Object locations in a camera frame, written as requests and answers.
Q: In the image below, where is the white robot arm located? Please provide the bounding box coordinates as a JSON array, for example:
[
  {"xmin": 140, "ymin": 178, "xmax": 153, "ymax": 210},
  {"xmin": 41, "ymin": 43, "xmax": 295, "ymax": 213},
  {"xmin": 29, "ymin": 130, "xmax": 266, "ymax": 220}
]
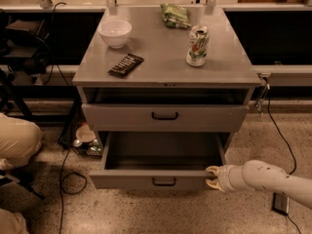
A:
[{"xmin": 206, "ymin": 160, "xmax": 312, "ymax": 209}]

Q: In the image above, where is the grey top drawer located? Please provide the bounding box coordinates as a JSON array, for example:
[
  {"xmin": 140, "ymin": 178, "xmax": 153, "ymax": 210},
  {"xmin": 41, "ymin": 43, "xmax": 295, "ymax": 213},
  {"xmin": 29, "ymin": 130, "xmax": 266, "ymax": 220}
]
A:
[{"xmin": 82, "ymin": 88, "xmax": 248, "ymax": 133}]

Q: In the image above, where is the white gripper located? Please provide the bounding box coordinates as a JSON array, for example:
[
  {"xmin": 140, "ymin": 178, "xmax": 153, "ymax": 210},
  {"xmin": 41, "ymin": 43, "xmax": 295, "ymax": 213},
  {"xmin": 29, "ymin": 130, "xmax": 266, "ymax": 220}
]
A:
[{"xmin": 206, "ymin": 165, "xmax": 255, "ymax": 192}]

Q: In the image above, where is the grey drawer cabinet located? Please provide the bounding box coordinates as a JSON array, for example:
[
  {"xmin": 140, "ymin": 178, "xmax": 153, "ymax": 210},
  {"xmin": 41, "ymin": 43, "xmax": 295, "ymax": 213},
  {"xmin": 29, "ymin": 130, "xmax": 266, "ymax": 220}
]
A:
[{"xmin": 73, "ymin": 7, "xmax": 260, "ymax": 147}]

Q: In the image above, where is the white green soda can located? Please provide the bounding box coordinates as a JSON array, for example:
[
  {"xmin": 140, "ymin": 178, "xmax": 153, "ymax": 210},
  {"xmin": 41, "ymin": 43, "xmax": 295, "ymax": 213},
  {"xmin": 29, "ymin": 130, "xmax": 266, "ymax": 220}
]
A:
[{"xmin": 186, "ymin": 25, "xmax": 210, "ymax": 67}]

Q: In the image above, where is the grey drawer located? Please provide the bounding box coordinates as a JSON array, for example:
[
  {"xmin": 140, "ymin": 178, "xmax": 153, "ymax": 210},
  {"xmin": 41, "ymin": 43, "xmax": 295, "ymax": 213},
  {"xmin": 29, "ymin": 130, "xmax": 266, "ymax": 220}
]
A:
[
  {"xmin": 90, "ymin": 132, "xmax": 225, "ymax": 190},
  {"xmin": 82, "ymin": 88, "xmax": 248, "ymax": 133}
]

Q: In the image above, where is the black looped floor cable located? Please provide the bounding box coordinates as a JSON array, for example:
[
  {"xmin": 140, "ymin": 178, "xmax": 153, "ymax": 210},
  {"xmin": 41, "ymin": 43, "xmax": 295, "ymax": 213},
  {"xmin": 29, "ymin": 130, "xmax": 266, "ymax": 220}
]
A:
[{"xmin": 58, "ymin": 148, "xmax": 88, "ymax": 234}]

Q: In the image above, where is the white bowl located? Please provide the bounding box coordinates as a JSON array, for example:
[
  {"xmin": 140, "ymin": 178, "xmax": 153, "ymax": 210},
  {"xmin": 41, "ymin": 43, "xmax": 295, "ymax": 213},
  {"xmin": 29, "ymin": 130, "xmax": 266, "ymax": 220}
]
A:
[{"xmin": 97, "ymin": 20, "xmax": 132, "ymax": 49}]

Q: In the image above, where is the black adapter cable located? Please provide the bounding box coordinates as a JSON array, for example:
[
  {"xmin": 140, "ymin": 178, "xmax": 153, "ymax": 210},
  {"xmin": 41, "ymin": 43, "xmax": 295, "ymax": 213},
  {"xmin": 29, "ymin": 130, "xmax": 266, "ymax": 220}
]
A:
[{"xmin": 266, "ymin": 78, "xmax": 303, "ymax": 234}]

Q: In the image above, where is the green chip bag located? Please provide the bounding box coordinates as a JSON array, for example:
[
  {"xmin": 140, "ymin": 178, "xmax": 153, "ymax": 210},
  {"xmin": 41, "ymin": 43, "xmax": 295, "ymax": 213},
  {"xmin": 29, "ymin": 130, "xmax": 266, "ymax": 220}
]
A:
[{"xmin": 161, "ymin": 4, "xmax": 191, "ymax": 29}]

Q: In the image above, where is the black tripod leg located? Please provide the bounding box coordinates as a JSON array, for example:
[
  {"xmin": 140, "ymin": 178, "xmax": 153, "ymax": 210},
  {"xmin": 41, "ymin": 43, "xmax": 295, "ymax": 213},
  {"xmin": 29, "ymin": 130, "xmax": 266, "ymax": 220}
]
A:
[{"xmin": 0, "ymin": 170, "xmax": 45, "ymax": 200}]

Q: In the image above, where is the black power adapter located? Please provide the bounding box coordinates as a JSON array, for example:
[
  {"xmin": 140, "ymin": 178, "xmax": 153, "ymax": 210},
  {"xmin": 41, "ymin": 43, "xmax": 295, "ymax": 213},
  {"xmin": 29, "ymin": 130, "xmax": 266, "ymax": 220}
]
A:
[{"xmin": 272, "ymin": 193, "xmax": 290, "ymax": 215}]

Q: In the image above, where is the dark equipment on shelf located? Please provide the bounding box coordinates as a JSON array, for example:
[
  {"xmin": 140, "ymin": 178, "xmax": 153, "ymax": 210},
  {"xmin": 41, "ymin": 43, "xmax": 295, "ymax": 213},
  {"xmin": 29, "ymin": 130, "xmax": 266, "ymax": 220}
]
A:
[{"xmin": 2, "ymin": 19, "xmax": 51, "ymax": 75}]

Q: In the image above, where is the wire basket with items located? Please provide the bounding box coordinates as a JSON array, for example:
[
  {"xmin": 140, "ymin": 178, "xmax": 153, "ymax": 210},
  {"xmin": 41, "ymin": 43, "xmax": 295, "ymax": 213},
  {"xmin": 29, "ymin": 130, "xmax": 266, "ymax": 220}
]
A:
[{"xmin": 58, "ymin": 101, "xmax": 102, "ymax": 158}]

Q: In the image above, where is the dark snack bar wrapper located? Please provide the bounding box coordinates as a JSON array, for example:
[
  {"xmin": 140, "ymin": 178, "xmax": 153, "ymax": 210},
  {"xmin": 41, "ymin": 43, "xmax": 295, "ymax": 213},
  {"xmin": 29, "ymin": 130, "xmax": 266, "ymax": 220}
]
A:
[{"xmin": 108, "ymin": 54, "xmax": 144, "ymax": 78}]

